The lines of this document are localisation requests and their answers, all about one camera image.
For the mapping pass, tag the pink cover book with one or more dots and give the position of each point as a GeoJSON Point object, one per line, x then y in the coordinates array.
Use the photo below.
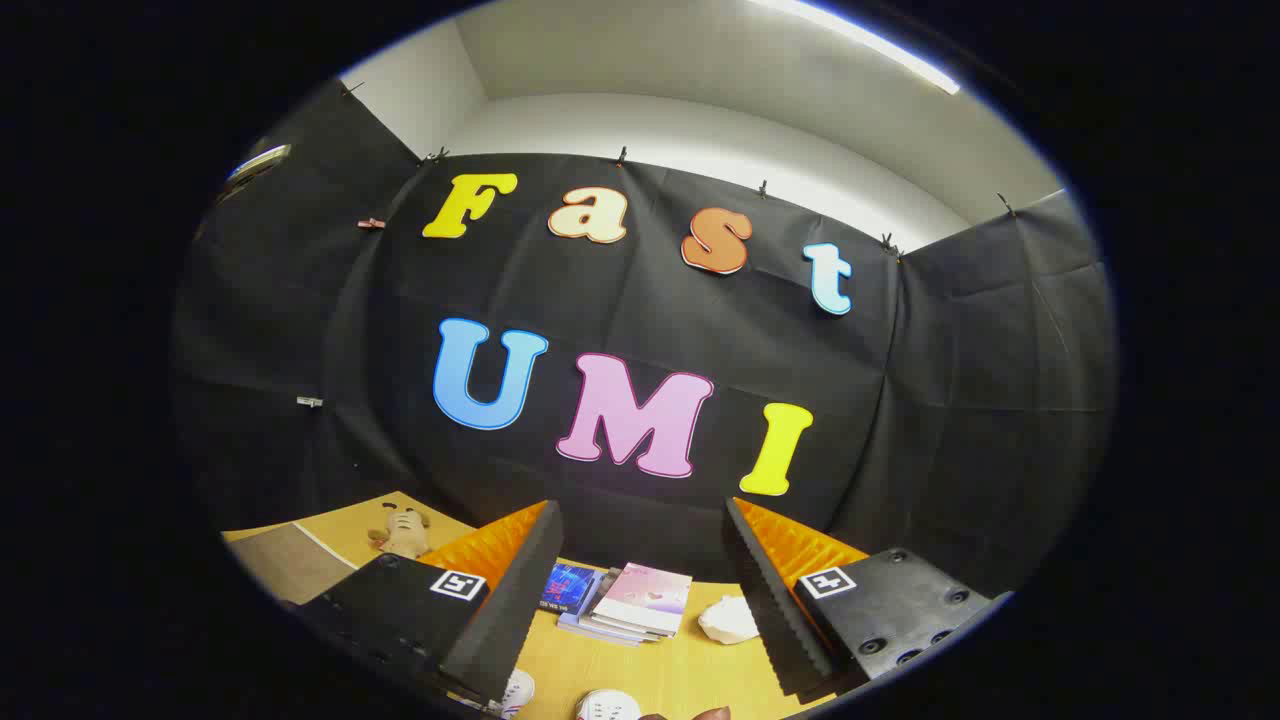
{"type": "Point", "coordinates": [645, 598]}

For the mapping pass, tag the beige plush dog toy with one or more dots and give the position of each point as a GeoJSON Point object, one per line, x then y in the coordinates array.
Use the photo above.
{"type": "Point", "coordinates": [402, 530]}

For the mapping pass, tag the blue edged white book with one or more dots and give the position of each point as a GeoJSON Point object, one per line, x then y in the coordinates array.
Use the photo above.
{"type": "Point", "coordinates": [592, 630]}

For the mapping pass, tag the white canvas shoe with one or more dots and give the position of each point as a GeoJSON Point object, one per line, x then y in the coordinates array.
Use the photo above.
{"type": "Point", "coordinates": [606, 706]}
{"type": "Point", "coordinates": [518, 690]}

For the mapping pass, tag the black backdrop cloth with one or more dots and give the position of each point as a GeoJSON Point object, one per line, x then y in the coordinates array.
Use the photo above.
{"type": "Point", "coordinates": [640, 300]}

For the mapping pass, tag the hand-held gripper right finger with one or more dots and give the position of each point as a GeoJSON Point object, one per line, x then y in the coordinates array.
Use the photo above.
{"type": "Point", "coordinates": [770, 600]}

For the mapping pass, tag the white plush toy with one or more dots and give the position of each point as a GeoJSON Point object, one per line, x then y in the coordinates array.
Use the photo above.
{"type": "Point", "coordinates": [728, 620]}

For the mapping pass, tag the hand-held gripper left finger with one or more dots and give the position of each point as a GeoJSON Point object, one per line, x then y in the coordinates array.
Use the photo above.
{"type": "Point", "coordinates": [510, 610]}

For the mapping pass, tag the dark blue book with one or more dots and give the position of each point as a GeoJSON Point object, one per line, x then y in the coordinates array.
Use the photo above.
{"type": "Point", "coordinates": [568, 588]}

